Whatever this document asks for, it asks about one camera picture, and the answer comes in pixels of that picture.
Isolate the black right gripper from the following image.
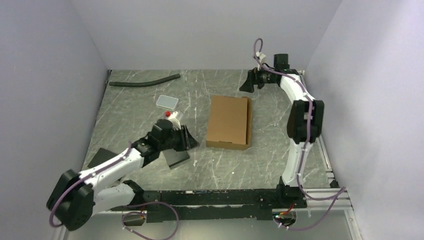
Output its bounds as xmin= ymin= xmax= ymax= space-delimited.
xmin=238 ymin=63 xmax=276 ymax=94

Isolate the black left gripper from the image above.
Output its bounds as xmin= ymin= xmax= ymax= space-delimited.
xmin=159 ymin=124 xmax=200 ymax=152

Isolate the brown cardboard paper box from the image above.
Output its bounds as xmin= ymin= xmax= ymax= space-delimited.
xmin=205 ymin=95 xmax=253 ymax=151

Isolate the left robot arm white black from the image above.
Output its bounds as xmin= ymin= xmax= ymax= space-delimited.
xmin=46 ymin=119 xmax=199 ymax=231

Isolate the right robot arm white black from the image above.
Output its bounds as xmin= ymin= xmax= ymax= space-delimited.
xmin=239 ymin=51 xmax=325 ymax=208

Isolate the black rectangular box centre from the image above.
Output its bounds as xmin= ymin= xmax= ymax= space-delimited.
xmin=163 ymin=149 xmax=190 ymax=169

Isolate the black flat box left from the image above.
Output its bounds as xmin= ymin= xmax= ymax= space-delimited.
xmin=87 ymin=147 xmax=118 ymax=169

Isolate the black foam tube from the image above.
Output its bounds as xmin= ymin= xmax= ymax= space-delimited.
xmin=108 ymin=73 xmax=181 ymax=88

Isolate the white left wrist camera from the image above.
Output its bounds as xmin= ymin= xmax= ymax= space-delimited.
xmin=165 ymin=110 xmax=184 ymax=129

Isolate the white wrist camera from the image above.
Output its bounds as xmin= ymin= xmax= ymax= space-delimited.
xmin=254 ymin=52 xmax=267 ymax=69
xmin=165 ymin=110 xmax=184 ymax=129

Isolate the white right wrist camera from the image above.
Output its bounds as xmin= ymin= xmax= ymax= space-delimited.
xmin=254 ymin=52 xmax=267 ymax=69

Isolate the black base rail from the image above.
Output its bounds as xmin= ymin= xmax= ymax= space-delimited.
xmin=112 ymin=187 xmax=307 ymax=223

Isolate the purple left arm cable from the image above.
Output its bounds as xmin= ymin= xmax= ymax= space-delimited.
xmin=48 ymin=142 xmax=180 ymax=240

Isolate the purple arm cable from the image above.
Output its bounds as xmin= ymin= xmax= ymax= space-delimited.
xmin=253 ymin=38 xmax=347 ymax=232
xmin=48 ymin=142 xmax=180 ymax=240

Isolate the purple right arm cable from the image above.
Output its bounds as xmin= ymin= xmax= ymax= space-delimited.
xmin=253 ymin=38 xmax=347 ymax=232

